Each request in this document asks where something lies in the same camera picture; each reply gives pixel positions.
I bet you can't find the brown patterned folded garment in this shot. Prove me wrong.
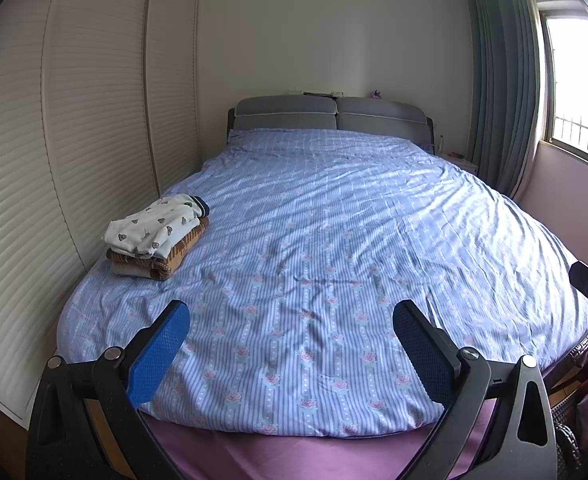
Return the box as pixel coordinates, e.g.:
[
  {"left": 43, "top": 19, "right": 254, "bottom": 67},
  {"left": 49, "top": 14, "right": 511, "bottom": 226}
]
[{"left": 106, "top": 217, "right": 210, "bottom": 281}]

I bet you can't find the beige folded garment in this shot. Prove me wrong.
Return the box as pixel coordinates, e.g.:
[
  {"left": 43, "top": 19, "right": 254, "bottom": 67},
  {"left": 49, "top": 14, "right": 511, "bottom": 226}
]
[{"left": 110, "top": 260, "right": 160, "bottom": 281}]

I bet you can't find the blue striped floral duvet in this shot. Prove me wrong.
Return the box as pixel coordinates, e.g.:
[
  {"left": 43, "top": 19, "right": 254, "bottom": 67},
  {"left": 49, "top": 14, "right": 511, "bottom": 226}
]
[{"left": 56, "top": 129, "right": 588, "bottom": 438}]

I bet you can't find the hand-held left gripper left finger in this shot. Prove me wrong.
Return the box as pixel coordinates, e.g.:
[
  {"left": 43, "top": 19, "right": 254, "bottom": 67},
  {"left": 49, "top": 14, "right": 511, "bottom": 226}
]
[{"left": 26, "top": 299, "right": 192, "bottom": 480}]

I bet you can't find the white louvred wardrobe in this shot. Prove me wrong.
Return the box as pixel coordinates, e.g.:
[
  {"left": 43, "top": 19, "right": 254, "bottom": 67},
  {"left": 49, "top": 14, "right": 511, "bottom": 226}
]
[{"left": 0, "top": 0, "right": 201, "bottom": 423}]

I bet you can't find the cream printed polo shirt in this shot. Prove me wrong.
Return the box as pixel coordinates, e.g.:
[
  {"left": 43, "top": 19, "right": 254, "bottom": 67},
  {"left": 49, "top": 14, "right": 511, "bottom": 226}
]
[{"left": 105, "top": 194, "right": 211, "bottom": 259}]

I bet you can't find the grey-green curtain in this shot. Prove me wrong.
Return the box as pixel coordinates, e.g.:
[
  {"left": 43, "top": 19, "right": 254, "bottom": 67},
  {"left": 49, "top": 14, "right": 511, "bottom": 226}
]
[{"left": 464, "top": 0, "right": 547, "bottom": 198}]

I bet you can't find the grey padded headboard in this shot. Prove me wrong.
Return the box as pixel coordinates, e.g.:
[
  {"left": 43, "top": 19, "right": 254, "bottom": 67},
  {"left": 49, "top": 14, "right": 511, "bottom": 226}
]
[{"left": 226, "top": 95, "right": 435, "bottom": 153}]

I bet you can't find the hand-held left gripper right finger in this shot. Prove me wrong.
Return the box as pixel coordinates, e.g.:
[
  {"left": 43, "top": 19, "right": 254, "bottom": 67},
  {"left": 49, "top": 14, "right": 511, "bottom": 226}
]
[{"left": 393, "top": 299, "right": 560, "bottom": 480}]

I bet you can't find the dark wicker chair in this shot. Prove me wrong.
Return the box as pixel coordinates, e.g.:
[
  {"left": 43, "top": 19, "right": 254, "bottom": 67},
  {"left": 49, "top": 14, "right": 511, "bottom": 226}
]
[{"left": 549, "top": 317, "right": 588, "bottom": 480}]

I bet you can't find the window with metal bars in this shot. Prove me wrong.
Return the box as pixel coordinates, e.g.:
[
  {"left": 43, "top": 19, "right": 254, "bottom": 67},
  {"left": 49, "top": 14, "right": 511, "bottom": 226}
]
[{"left": 536, "top": 5, "right": 588, "bottom": 176}]

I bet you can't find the flat dark book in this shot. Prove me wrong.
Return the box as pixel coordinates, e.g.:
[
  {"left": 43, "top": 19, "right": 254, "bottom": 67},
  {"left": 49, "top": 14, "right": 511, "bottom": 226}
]
[{"left": 289, "top": 89, "right": 345, "bottom": 100}]

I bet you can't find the white nightstand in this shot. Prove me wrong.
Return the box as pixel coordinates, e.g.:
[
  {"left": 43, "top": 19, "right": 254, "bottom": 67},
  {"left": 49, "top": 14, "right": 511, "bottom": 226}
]
[{"left": 444, "top": 152, "right": 480, "bottom": 176}]

